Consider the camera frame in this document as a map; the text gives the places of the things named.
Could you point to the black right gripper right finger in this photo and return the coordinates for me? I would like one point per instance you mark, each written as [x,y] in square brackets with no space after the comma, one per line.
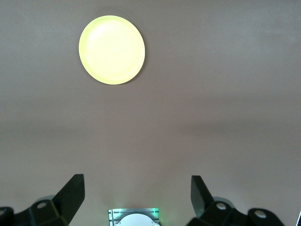
[211,212]

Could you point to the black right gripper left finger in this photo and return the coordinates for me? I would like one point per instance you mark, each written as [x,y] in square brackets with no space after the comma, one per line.
[58,212]

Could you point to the yellow round plate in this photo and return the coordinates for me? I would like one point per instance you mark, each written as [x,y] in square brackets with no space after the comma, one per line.
[111,49]

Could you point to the brown table mat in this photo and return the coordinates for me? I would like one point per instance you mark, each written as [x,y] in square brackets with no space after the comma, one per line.
[211,94]

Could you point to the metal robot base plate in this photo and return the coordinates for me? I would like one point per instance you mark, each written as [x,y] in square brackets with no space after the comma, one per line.
[113,214]

